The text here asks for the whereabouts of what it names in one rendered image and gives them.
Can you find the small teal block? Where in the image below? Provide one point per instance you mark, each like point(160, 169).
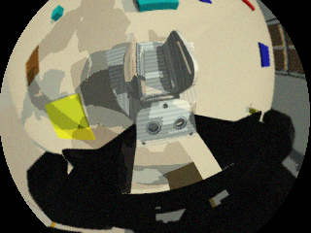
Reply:
point(57, 12)

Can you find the teal rectangular block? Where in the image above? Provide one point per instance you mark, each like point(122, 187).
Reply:
point(151, 5)

